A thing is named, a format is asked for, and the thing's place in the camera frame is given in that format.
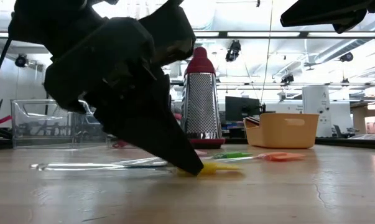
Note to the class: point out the red and black chair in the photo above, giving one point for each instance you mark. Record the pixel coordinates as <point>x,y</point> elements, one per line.
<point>0,120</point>

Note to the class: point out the iridescent metal knife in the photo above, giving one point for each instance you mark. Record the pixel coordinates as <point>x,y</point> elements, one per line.
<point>252,119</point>

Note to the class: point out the dark office chair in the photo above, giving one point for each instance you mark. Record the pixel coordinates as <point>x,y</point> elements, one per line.
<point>337,129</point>

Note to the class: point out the yellow plastic bin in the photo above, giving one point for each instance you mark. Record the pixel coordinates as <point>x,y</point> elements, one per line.
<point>283,130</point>

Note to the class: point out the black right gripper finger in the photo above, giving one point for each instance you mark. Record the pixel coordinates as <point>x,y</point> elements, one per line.
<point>349,24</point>
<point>324,12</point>

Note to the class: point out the large clear plastic bin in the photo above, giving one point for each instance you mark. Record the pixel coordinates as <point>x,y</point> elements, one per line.
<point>35,130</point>

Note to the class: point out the black computer monitor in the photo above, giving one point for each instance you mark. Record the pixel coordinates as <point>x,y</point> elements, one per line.
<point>241,109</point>

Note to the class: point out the red plastic serving spoon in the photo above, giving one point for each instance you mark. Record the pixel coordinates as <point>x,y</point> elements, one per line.
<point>120,144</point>

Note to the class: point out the glowing rectangular wall light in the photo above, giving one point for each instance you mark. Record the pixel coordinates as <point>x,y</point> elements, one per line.
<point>373,106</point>

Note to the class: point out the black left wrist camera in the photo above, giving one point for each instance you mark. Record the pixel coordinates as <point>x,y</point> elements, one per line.
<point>171,34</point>

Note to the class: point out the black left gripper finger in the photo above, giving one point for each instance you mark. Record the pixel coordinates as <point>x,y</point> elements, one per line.
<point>143,124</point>
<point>171,93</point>

